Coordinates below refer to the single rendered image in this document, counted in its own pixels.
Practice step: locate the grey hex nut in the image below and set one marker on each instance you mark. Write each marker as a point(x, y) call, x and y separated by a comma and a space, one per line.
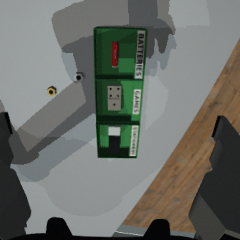
point(79, 77)

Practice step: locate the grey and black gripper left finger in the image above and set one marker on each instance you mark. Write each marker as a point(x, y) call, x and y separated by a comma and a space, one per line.
point(14, 206)

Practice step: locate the brass hex nut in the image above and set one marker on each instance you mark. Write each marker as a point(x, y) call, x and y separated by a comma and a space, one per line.
point(51, 91)

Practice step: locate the beige domino tile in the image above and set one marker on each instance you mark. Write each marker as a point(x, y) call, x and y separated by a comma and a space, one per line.
point(114, 97)

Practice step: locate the red battery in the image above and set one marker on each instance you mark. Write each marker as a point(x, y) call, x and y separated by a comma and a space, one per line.
point(114, 54)

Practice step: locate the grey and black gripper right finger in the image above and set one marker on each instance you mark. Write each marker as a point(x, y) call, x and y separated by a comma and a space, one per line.
point(215, 211)

